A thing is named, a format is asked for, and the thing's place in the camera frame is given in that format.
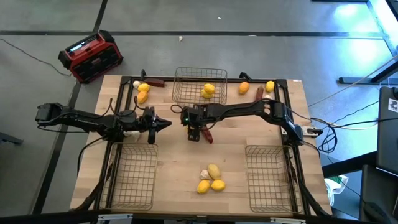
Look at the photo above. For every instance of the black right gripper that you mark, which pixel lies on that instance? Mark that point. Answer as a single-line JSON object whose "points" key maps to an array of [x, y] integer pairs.
{"points": [[194, 115]]}

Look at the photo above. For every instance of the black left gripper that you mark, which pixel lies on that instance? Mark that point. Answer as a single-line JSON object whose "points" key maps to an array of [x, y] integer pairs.
{"points": [[148, 123]]}

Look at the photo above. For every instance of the red chili pepper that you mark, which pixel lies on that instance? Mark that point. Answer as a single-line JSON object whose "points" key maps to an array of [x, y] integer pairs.
{"points": [[154, 82], [207, 135], [260, 92]]}

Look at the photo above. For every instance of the orange lemon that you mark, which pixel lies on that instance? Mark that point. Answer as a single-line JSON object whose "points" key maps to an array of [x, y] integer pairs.
{"points": [[243, 88], [142, 97]]}

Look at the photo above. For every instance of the small white garlic bulb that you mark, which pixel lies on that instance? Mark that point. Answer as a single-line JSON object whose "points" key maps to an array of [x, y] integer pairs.
{"points": [[127, 134]]}

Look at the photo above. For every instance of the pale yellow lemon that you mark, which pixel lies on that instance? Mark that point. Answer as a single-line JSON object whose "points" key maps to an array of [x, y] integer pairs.
{"points": [[214, 171]]}

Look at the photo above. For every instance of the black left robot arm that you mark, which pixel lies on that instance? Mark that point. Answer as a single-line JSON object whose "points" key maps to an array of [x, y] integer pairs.
{"points": [[90, 120]]}

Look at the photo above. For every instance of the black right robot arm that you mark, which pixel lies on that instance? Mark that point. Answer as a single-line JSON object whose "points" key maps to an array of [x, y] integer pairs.
{"points": [[242, 109]]}

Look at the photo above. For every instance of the black clamp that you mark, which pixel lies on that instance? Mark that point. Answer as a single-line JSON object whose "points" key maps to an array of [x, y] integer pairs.
{"points": [[143, 74], [245, 75]]}

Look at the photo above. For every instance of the red black jobsite radio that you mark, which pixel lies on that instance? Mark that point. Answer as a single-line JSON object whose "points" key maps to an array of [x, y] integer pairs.
{"points": [[90, 56]]}

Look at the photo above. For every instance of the black crossbeam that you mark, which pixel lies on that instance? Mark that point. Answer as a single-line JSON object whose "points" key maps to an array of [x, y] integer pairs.
{"points": [[62, 216]]}

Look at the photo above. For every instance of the white green bag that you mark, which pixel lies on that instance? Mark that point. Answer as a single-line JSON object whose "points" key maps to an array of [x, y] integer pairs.
{"points": [[335, 185]]}

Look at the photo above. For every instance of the black furniture foot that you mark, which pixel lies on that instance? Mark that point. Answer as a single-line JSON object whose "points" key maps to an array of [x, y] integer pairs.
{"points": [[9, 139]]}

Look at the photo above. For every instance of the black table foot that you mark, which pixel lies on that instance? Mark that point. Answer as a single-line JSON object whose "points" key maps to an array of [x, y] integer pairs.
{"points": [[357, 80]]}

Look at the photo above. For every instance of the black desk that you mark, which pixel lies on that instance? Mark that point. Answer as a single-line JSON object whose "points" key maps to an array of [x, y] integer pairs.
{"points": [[373, 186]]}

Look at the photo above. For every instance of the black computer mouse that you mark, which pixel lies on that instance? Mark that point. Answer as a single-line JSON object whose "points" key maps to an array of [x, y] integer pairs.
{"points": [[374, 212]]}

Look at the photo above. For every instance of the black metal table frame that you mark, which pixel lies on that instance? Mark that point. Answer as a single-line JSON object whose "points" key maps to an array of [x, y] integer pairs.
{"points": [[233, 78]]}

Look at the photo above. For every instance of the silver metal bracket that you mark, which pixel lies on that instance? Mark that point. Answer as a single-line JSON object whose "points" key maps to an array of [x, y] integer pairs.
{"points": [[287, 220], [113, 216]]}

